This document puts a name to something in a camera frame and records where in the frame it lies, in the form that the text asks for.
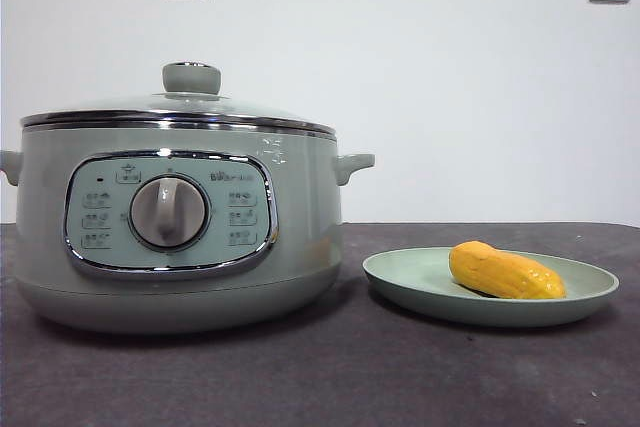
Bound glass lid with green knob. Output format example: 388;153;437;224
19;61;335;138

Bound yellow corn cob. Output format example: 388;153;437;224
448;240;567;300

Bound pale green electric steamer pot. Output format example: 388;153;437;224
0;121;376;335

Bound pale green round plate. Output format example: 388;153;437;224
362;246;620;326

